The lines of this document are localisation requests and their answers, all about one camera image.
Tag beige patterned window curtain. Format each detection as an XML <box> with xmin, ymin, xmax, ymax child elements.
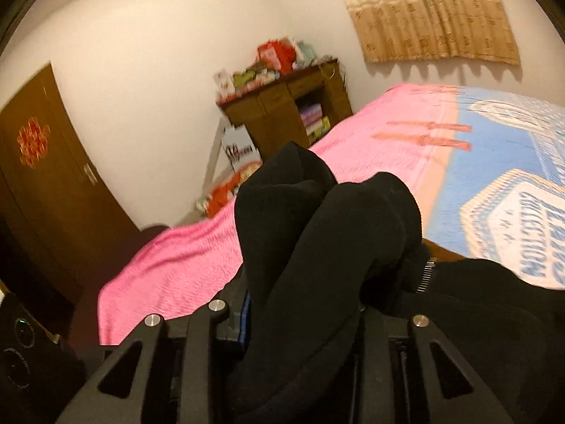
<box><xmin>343</xmin><ymin>0</ymin><xmax>520</xmax><ymax>66</ymax></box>

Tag black zip jacket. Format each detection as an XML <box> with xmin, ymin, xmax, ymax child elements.
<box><xmin>219</xmin><ymin>143</ymin><xmax>564</xmax><ymax>423</ymax></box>

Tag brown wooden door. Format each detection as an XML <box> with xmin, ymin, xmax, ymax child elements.
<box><xmin>1</xmin><ymin>65</ymin><xmax>141</xmax><ymax>304</ymax></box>

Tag brown wooden desk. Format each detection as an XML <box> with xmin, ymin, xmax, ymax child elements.
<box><xmin>218</xmin><ymin>58</ymin><xmax>352</xmax><ymax>160</ymax></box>

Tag pink and blue bedspread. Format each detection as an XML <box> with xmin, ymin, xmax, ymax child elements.
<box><xmin>98</xmin><ymin>84</ymin><xmax>564</xmax><ymax>345</ymax></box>

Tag white card on desk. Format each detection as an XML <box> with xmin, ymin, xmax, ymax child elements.
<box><xmin>214</xmin><ymin>69</ymin><xmax>236</xmax><ymax>99</ymax></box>

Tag white paper bag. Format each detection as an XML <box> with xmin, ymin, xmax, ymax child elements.
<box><xmin>221</xmin><ymin>125</ymin><xmax>261</xmax><ymax>172</ymax></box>

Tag red gift bag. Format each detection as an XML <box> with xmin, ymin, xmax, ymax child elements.
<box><xmin>258</xmin><ymin>39</ymin><xmax>297</xmax><ymax>76</ymax></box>

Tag stacked books under desk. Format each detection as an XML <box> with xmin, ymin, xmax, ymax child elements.
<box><xmin>299</xmin><ymin>104</ymin><xmax>331</xmax><ymax>145</ymax></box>

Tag red door ornament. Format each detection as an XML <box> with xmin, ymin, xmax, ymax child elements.
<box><xmin>16</xmin><ymin>117</ymin><xmax>51</xmax><ymax>169</ymax></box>

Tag green clothes pile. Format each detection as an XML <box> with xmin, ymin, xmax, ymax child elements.
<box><xmin>232</xmin><ymin>60</ymin><xmax>280</xmax><ymax>90</ymax></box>

